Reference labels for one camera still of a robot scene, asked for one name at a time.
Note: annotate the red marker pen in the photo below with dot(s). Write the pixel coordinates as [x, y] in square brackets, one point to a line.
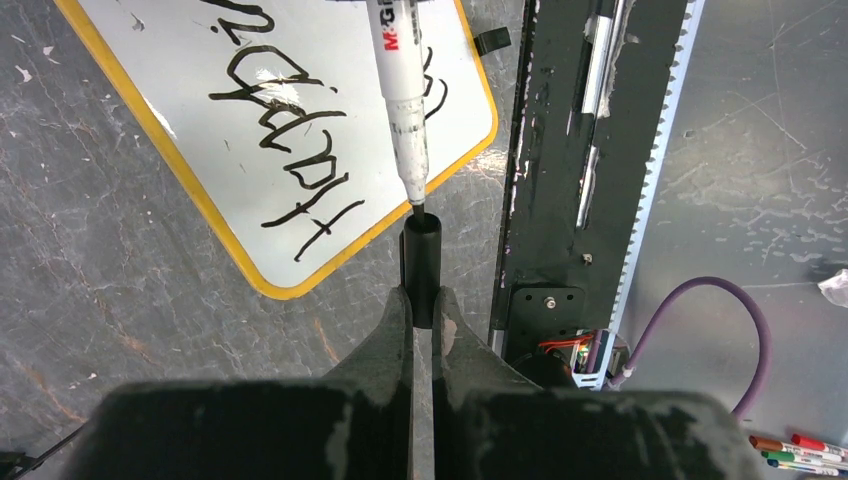
[813, 444]

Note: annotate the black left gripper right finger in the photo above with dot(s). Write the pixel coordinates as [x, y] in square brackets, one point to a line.
[491, 422]

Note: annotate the yellow framed whiteboard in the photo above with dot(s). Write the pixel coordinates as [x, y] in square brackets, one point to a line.
[270, 115]

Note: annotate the slotted cable duct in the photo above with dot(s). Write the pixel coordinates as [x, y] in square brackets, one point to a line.
[677, 71]

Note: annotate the blue marker pen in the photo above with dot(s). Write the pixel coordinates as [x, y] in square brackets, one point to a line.
[807, 468]

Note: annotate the white marker pen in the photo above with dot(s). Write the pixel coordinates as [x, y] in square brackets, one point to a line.
[395, 33]

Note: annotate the black marker cap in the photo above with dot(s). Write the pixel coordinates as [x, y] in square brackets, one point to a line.
[420, 246]

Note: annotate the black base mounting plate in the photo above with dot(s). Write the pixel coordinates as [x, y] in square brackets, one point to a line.
[590, 81]

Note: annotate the green marker pen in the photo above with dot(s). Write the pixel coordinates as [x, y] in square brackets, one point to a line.
[789, 452]

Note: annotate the black whiteboard stand foot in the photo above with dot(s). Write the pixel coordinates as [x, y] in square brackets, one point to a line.
[492, 40]

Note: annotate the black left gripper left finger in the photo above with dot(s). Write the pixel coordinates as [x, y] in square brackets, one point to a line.
[354, 422]

